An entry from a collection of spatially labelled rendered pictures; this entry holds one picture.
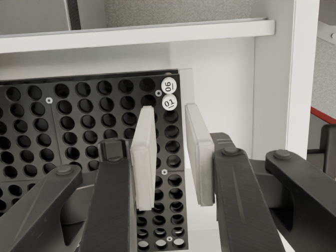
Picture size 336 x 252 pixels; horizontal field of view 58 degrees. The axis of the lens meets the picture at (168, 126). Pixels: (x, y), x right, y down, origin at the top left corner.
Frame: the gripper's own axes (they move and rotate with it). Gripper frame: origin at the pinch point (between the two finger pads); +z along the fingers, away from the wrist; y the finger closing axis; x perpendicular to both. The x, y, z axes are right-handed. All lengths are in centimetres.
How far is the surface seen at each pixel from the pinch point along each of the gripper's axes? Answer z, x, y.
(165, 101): 9.0, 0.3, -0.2
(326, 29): 99, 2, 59
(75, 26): 53, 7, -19
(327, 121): 53, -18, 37
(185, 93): 15.4, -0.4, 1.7
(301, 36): 7.4, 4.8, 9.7
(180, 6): 100, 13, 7
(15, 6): 27.2, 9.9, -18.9
